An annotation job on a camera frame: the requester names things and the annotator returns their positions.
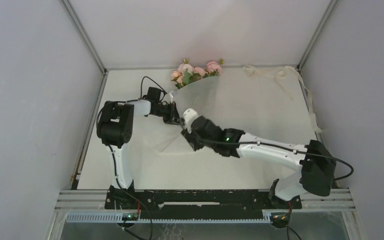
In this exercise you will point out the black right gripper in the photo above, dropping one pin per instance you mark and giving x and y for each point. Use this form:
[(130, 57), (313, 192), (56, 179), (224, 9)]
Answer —
[(191, 137)]

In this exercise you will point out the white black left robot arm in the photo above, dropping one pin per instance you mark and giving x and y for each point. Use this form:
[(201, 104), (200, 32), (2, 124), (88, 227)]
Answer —
[(114, 127)]

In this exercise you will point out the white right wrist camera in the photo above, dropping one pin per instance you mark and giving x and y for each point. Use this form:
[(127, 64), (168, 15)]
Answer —
[(189, 116)]

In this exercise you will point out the black mounting rail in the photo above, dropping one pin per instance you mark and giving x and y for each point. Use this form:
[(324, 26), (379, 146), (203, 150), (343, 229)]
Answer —
[(191, 213)]

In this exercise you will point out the pink fake flower bouquet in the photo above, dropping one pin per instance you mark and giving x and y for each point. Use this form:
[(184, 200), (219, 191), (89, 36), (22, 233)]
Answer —
[(186, 74)]

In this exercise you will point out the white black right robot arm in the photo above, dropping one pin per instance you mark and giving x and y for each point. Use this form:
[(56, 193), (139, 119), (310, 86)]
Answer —
[(312, 165)]

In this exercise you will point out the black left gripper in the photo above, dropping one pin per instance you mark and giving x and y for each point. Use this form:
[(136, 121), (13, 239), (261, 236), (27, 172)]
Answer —
[(173, 116)]

